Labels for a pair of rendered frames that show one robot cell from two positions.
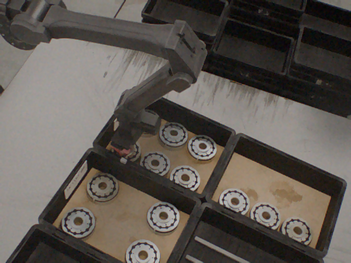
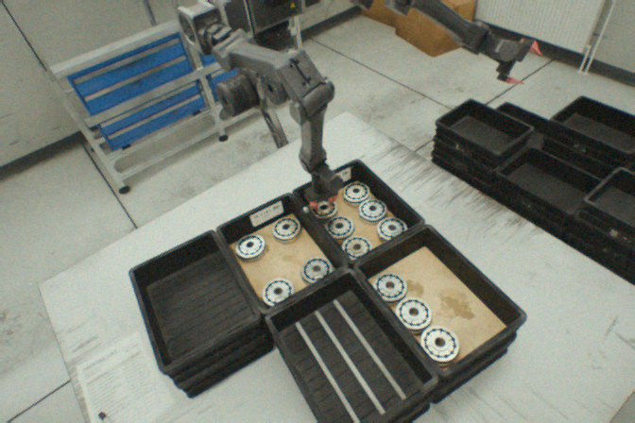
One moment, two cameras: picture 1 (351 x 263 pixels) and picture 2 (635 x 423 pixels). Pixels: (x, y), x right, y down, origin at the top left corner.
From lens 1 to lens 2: 0.70 m
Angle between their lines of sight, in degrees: 31
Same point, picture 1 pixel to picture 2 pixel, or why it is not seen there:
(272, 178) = (451, 284)
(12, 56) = not seen: hidden behind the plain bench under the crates
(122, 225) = (283, 263)
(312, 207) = (479, 331)
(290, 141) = (515, 268)
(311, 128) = (552, 265)
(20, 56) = not seen: hidden behind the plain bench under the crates
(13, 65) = not seen: hidden behind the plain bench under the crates
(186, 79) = (294, 106)
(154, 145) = (353, 214)
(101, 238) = (261, 266)
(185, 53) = (295, 78)
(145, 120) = (323, 175)
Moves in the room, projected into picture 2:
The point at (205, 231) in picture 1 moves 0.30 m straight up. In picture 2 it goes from (349, 300) to (343, 243)
